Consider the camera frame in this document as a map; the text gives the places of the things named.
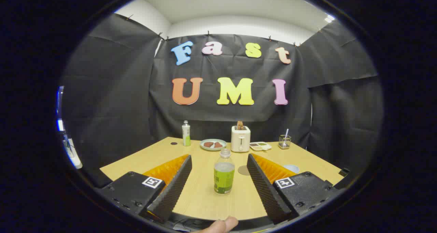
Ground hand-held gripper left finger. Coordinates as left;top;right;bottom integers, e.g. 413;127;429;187
97;154;193;223

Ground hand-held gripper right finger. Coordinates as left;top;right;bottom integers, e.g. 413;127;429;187
246;153;338;225

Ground clear juice bottle green label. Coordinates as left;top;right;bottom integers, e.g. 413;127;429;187
214;149;235;194

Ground white and green tube bottle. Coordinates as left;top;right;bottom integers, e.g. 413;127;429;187
182;120;191;147

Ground wooden table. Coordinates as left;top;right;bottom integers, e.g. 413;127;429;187
100;137;344;221

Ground pale green plate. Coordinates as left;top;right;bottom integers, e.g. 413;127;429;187
200;139;227;151

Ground cream toaster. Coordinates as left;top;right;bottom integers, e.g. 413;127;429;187
231;125;251;153

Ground black backdrop cloth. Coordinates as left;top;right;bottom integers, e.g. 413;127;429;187
61;14;384;189

